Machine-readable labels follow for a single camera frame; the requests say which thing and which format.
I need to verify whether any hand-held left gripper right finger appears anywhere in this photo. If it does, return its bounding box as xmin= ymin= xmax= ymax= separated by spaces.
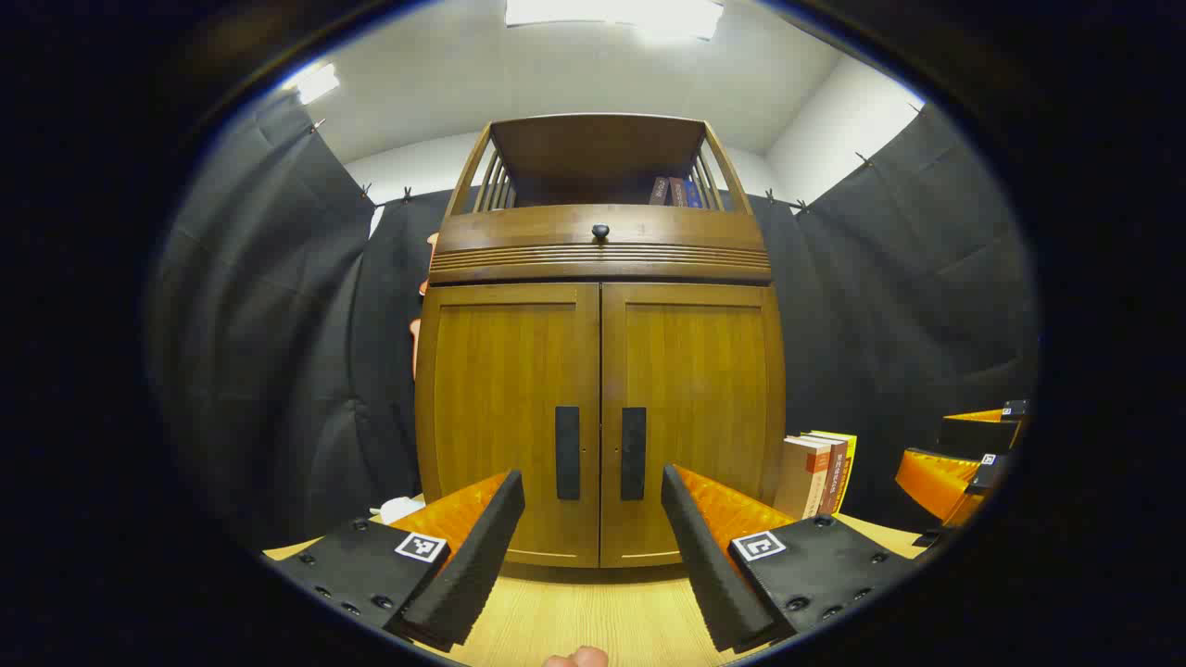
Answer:
xmin=661 ymin=463 xmax=927 ymax=654

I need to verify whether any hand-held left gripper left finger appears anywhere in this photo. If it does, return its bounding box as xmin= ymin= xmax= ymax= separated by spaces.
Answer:
xmin=264 ymin=470 xmax=526 ymax=652

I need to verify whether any wooden cabinet door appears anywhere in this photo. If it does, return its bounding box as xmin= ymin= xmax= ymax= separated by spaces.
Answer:
xmin=431 ymin=283 xmax=601 ymax=568
xmin=600 ymin=283 xmax=775 ymax=568

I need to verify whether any wooden double-door shoe cabinet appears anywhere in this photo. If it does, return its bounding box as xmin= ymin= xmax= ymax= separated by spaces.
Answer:
xmin=414 ymin=113 xmax=787 ymax=569

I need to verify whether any yellow book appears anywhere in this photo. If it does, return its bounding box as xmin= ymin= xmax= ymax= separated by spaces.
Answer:
xmin=815 ymin=431 xmax=858 ymax=513

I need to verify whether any reddish brown thick book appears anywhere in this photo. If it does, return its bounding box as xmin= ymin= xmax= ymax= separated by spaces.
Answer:
xmin=801 ymin=434 xmax=850 ymax=516

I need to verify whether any small white object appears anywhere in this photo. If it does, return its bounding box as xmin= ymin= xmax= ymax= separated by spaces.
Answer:
xmin=371 ymin=496 xmax=427 ymax=526

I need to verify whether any beige and red hardcover book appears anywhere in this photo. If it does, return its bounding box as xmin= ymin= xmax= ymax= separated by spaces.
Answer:
xmin=774 ymin=437 xmax=832 ymax=520

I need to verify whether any black backdrop cloth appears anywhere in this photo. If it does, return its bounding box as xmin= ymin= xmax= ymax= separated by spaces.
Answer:
xmin=148 ymin=88 xmax=1039 ymax=557

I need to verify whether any wooden drawer with black knob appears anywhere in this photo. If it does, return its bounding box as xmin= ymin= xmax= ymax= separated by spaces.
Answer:
xmin=437 ymin=204 xmax=768 ymax=253

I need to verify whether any small ceiling light panel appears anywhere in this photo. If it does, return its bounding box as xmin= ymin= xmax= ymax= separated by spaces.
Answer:
xmin=295 ymin=62 xmax=342 ymax=106

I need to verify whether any large ceiling light panel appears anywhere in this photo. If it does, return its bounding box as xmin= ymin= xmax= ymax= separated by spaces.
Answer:
xmin=505 ymin=0 xmax=725 ymax=41

